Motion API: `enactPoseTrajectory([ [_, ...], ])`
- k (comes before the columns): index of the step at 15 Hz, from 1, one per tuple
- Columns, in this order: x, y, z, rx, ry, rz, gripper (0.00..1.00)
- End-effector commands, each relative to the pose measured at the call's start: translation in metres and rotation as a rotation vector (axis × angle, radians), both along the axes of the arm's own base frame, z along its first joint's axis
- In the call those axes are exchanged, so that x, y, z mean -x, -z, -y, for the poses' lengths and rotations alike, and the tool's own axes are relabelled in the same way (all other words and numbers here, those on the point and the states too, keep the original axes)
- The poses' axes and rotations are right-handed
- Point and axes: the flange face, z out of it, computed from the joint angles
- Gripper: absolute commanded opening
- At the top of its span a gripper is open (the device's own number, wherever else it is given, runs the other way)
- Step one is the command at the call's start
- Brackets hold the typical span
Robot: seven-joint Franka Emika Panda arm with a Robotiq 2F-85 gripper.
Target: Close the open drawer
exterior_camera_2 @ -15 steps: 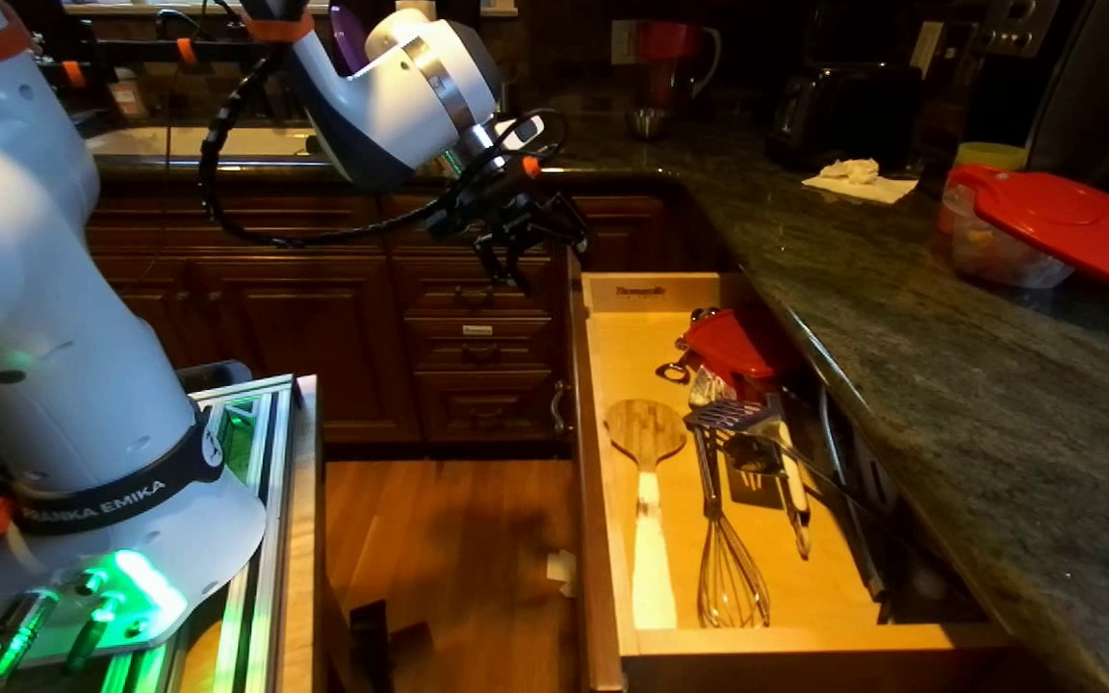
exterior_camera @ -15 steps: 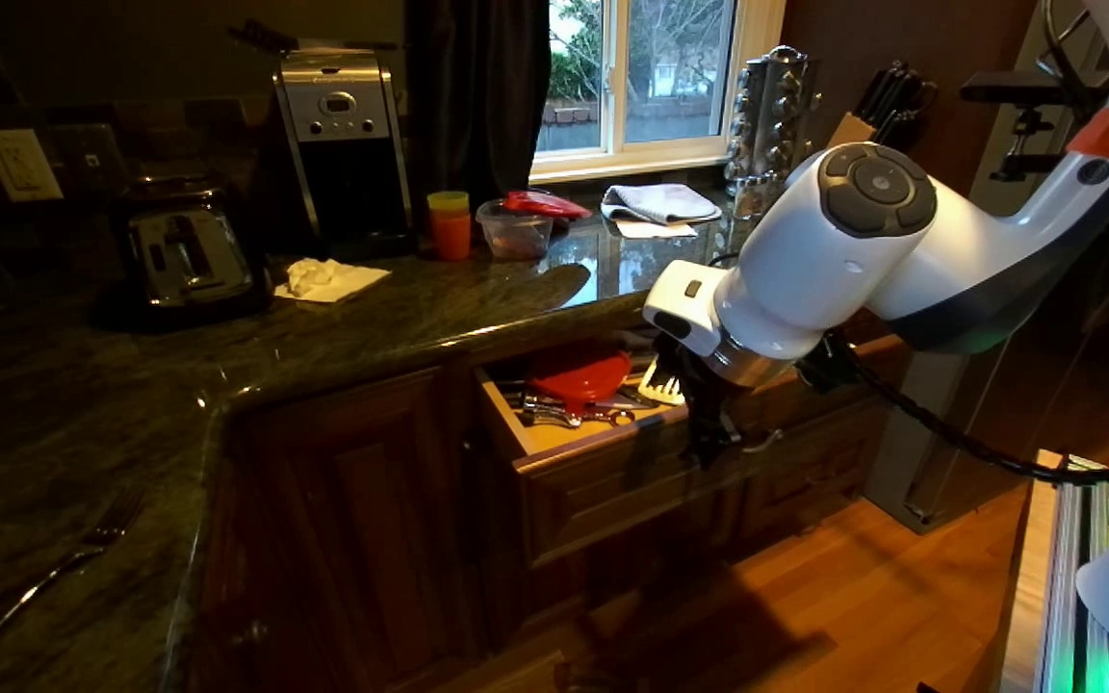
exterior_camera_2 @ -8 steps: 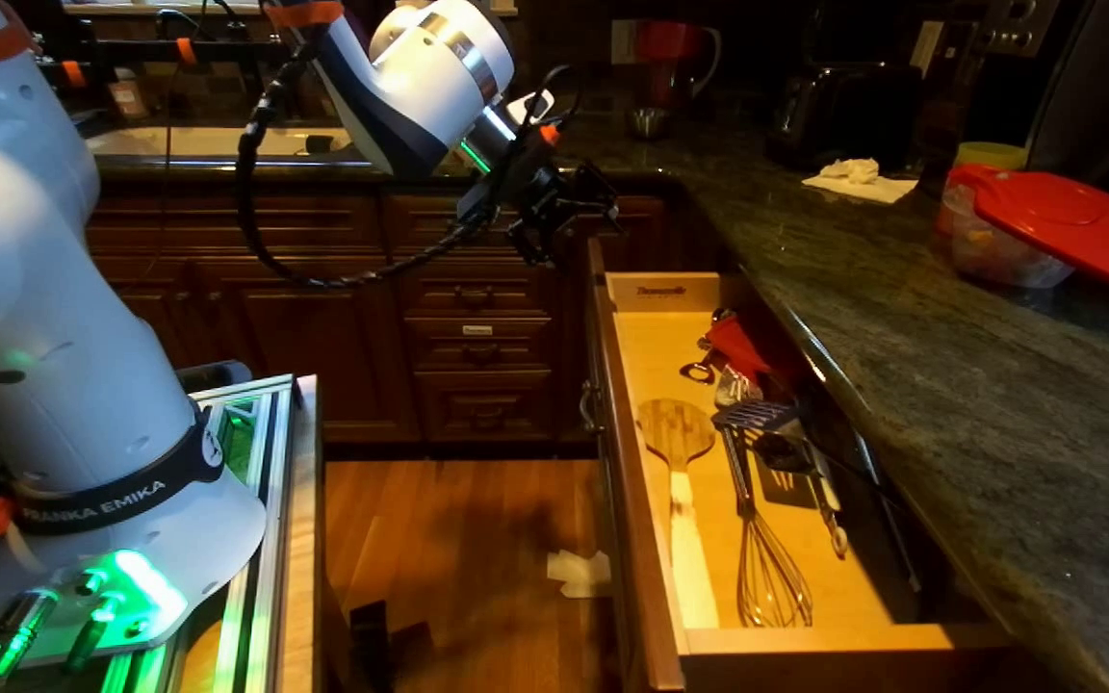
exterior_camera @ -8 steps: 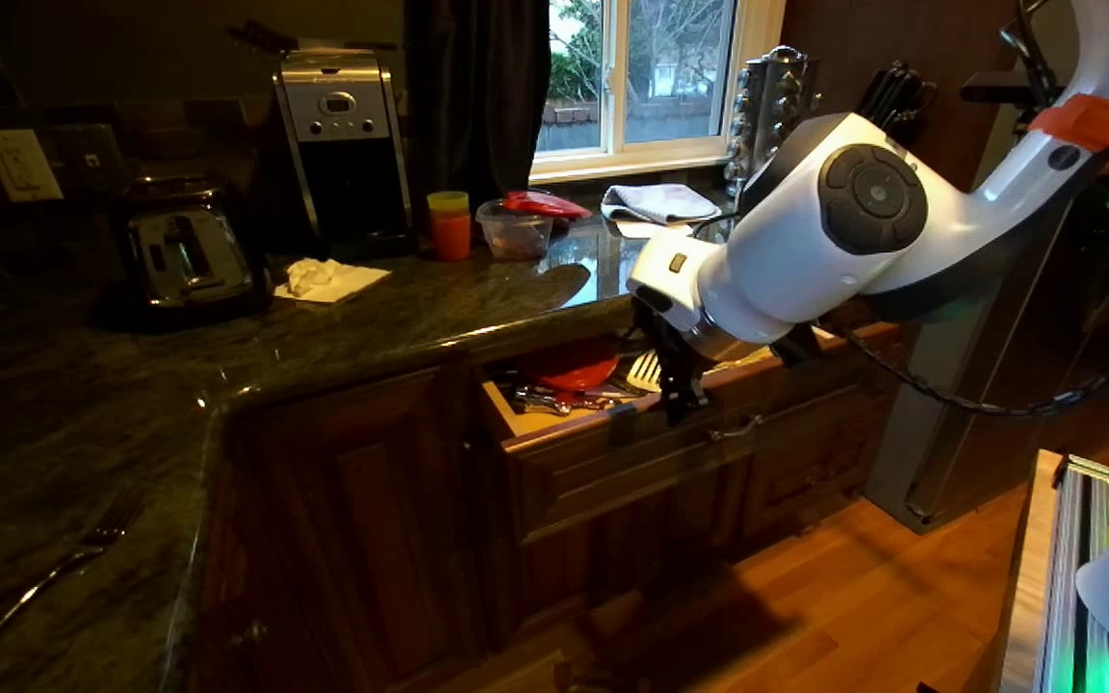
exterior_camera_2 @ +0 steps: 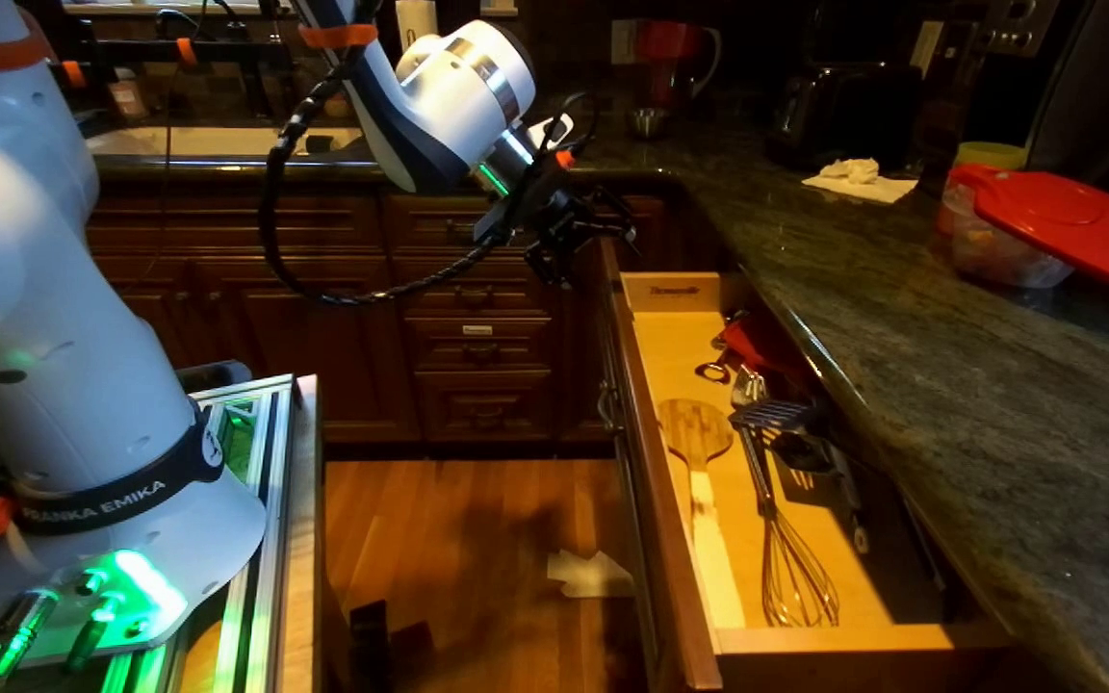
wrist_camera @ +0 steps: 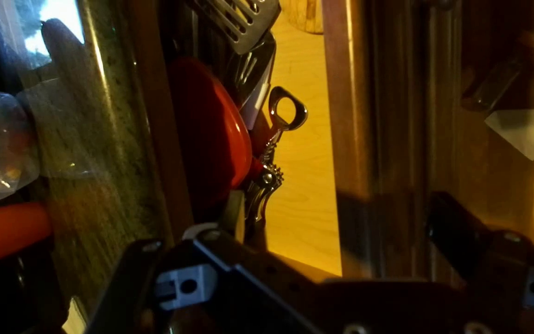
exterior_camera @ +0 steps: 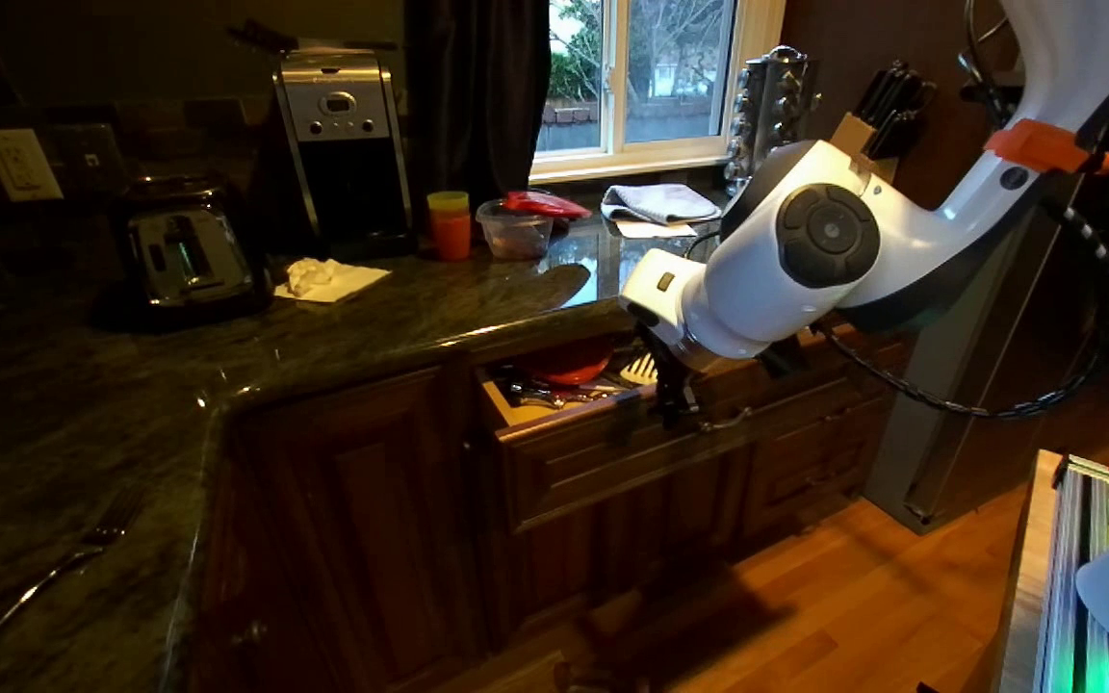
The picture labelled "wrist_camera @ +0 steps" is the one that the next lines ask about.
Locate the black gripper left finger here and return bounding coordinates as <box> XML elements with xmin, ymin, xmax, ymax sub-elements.
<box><xmin>88</xmin><ymin>230</ymin><xmax>320</xmax><ymax>334</ymax></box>

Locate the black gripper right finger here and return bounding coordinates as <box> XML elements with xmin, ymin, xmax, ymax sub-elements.
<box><xmin>425</xmin><ymin>189</ymin><xmax>534</xmax><ymax>334</ymax></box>

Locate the wooden kitchen drawer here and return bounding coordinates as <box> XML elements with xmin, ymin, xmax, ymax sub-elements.
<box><xmin>125</xmin><ymin>0</ymin><xmax>435</xmax><ymax>280</ymax></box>

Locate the metal corkscrew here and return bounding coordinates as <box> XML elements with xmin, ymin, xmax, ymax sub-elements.
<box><xmin>244</xmin><ymin>83</ymin><xmax>310</xmax><ymax>250</ymax></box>

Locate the red plastic spoon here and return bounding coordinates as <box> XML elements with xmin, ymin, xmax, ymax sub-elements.
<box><xmin>166</xmin><ymin>55</ymin><xmax>264</xmax><ymax>219</ymax></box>

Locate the orange plastic cup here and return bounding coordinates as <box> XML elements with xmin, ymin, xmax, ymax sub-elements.
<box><xmin>0</xmin><ymin>200</ymin><xmax>55</xmax><ymax>273</ymax></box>

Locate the grey slotted turner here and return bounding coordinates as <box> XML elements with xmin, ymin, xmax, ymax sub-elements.
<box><xmin>188</xmin><ymin>0</ymin><xmax>283</xmax><ymax>57</ymax></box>

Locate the black curved drawer handle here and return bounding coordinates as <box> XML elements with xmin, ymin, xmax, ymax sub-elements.
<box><xmin>461</xmin><ymin>33</ymin><xmax>534</xmax><ymax>115</ymax></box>

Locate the black utensil handle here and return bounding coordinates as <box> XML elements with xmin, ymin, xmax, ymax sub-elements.
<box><xmin>234</xmin><ymin>29</ymin><xmax>281</xmax><ymax>128</ymax></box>

